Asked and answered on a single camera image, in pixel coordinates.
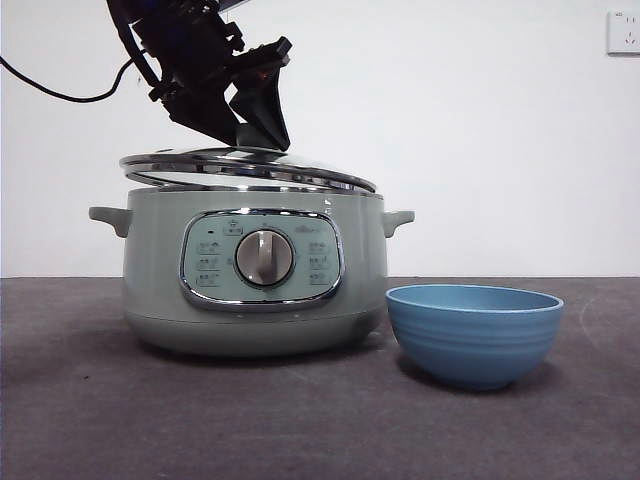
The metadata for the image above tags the white wall socket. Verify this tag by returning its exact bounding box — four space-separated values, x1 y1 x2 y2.
606 10 640 57

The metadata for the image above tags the pale green electric steamer pot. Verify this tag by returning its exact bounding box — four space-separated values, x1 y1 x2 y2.
88 188 416 358

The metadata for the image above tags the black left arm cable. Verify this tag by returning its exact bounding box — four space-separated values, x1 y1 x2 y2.
0 54 151 105

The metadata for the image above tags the glass lid with green knob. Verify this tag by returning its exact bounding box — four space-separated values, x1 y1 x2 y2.
118 123 378 195

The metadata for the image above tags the blue ribbed bowl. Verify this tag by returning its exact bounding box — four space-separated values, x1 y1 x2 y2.
385 284 566 392

